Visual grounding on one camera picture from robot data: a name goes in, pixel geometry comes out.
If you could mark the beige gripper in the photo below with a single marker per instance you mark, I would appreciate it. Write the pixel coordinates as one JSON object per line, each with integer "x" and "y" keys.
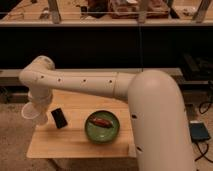
{"x": 41, "y": 108}

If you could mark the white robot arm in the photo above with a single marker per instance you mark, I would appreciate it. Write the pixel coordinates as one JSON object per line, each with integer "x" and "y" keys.
{"x": 156, "y": 106}

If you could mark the black smartphone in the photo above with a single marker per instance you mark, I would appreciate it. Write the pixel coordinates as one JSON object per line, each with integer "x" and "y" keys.
{"x": 59, "y": 118}

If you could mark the wooden table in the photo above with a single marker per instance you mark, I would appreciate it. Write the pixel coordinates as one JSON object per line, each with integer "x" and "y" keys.
{"x": 71, "y": 142}

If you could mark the brown sausage in bowl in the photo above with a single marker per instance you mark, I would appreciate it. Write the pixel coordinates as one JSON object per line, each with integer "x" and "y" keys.
{"x": 101, "y": 122}

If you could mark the green bowl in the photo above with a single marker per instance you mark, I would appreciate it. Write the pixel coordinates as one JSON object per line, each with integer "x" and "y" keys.
{"x": 98, "y": 134}

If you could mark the brown tray on shelf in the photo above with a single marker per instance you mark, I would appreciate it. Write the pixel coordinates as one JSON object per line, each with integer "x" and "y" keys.
{"x": 130, "y": 9}

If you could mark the black foot pedal box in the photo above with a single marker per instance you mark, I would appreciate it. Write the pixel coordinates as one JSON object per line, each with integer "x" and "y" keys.
{"x": 199, "y": 132}

